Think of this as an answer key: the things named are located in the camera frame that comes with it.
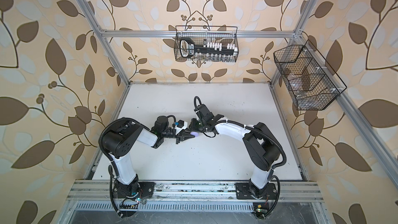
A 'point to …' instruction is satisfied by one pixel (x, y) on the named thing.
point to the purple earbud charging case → (195, 133)
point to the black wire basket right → (310, 88)
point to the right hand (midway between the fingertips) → (190, 128)
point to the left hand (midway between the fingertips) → (194, 133)
